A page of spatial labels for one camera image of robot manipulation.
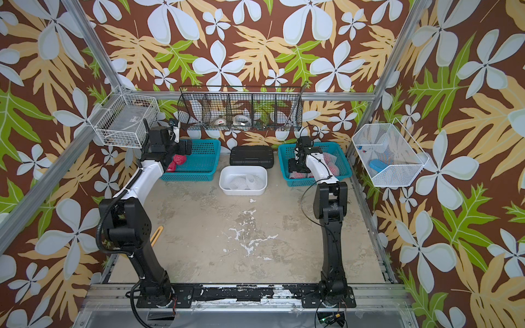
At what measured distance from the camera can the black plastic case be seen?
1112 millimetres

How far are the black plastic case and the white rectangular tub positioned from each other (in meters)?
0.03

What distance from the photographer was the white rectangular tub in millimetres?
979
